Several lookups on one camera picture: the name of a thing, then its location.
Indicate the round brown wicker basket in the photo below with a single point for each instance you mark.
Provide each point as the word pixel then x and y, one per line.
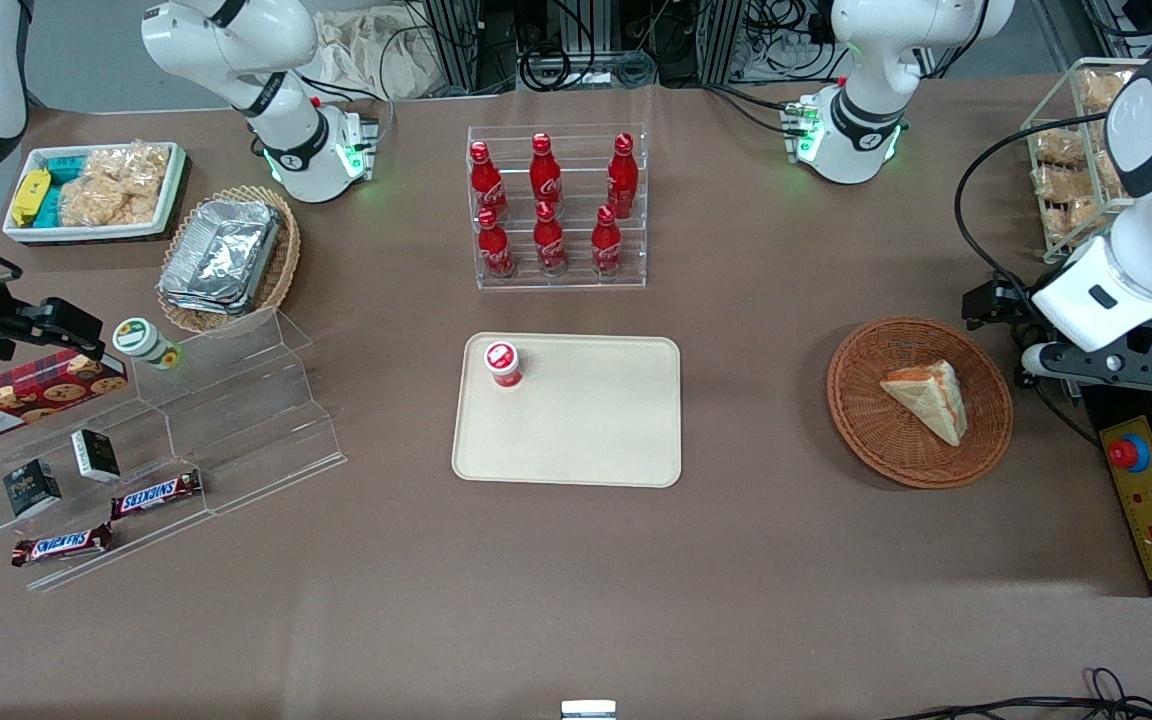
pixel 866 420

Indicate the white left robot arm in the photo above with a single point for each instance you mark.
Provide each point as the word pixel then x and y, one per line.
pixel 876 60

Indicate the small white device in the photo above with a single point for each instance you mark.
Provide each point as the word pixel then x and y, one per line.
pixel 588 710

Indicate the triangle sandwich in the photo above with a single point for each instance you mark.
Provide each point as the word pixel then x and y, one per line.
pixel 931 398

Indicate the yellow snack packet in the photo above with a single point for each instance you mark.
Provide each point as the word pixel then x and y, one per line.
pixel 31 195

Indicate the white cup with green label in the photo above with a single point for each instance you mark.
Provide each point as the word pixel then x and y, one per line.
pixel 143 342

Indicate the red white yogurt drink bottle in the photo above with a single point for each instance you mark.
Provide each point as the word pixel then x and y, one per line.
pixel 503 364

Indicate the brown Snickers bar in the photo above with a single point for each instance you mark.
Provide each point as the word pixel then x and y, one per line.
pixel 61 545
pixel 156 494

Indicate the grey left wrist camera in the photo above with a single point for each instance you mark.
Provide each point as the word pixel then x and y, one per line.
pixel 1041 363

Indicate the small black box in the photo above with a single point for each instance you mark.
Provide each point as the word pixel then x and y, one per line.
pixel 96 455
pixel 32 488

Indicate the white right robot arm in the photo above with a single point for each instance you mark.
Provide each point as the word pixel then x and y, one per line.
pixel 236 45

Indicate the red emergency stop button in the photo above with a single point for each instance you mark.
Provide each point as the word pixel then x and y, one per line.
pixel 1124 454

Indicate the red cookie box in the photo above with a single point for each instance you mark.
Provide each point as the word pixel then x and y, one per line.
pixel 26 395

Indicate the clear acrylic step display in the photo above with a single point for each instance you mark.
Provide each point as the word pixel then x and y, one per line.
pixel 236 420

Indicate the oval tan wicker basket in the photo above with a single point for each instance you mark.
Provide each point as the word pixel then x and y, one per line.
pixel 281 275

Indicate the black left camera mount bracket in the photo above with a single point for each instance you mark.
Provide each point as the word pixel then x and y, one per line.
pixel 1131 370

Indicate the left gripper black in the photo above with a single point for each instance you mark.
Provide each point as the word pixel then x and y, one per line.
pixel 1000 299

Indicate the red cola bottle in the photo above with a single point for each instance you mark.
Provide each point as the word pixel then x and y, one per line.
pixel 495 250
pixel 607 248
pixel 487 185
pixel 550 245
pixel 546 178
pixel 622 180

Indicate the beige plastic tray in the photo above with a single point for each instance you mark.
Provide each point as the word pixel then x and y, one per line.
pixel 586 430

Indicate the clear-bagged brown pastry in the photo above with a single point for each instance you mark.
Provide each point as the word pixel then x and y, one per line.
pixel 1076 205
pixel 1061 150
pixel 1101 90

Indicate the clear acrylic bottle rack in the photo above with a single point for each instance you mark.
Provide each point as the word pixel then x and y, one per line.
pixel 561 283

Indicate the beige crumpled cloth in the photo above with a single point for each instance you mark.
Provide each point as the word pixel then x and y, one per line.
pixel 376 55

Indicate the clear bag of rice crackers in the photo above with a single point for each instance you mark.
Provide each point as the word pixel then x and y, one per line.
pixel 131 165
pixel 101 203

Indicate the stack of foil containers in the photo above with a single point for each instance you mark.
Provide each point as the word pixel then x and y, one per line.
pixel 221 255

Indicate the white rectangular snack bin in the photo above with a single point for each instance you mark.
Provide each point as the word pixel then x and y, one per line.
pixel 171 200

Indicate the teal snack packet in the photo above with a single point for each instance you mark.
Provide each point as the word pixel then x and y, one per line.
pixel 64 168
pixel 51 207

